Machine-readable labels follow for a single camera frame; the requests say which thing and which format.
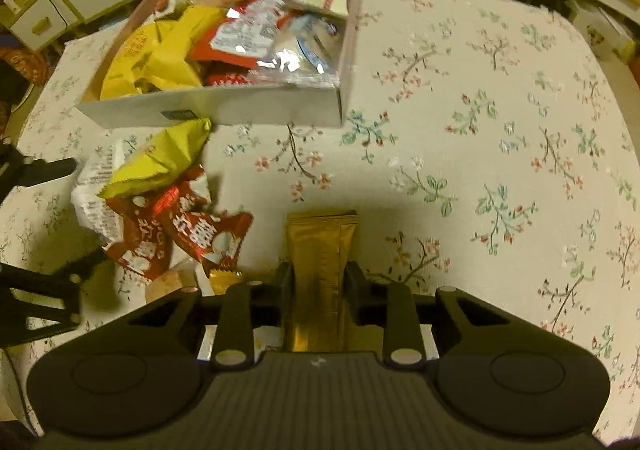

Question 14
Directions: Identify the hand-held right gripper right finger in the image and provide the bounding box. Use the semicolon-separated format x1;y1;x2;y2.
344;260;532;367

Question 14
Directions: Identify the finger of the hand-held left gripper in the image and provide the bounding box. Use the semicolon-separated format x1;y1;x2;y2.
0;139;79;191
0;262;84;347

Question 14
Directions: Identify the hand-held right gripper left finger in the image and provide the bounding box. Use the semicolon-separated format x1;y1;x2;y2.
98;262;297;373

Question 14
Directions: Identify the gold stick snack packet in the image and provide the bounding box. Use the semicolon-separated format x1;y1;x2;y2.
284;209;360;354

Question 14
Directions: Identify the white printed snack packet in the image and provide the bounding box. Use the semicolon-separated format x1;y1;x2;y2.
69;139;132;247

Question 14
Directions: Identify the red snack packet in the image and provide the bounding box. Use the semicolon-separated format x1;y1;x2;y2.
102;194;174;287
154;164;255;282

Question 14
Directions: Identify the yellow snack packet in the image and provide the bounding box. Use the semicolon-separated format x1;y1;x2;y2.
97;117;214;201

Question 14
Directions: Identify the pink cardboard box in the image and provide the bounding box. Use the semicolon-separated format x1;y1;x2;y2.
77;0;362;129

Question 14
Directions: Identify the pile of snack packets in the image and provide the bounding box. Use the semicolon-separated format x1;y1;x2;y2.
99;0;352;102

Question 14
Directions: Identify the small gold snack packet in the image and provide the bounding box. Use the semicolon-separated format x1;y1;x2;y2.
207;269;246;296

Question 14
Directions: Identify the red patterned bag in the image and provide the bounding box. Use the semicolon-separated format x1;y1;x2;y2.
0;44;52;97

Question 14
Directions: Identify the tan snack packet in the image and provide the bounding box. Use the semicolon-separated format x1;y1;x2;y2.
144;267;201;304

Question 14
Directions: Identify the small white drawer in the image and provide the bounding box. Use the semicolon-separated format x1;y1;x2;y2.
7;0;84;52

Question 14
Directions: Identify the floral tablecloth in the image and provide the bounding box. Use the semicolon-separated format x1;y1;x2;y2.
0;0;640;450

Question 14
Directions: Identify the white cardboard box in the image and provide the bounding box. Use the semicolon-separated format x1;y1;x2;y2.
569;0;637;62

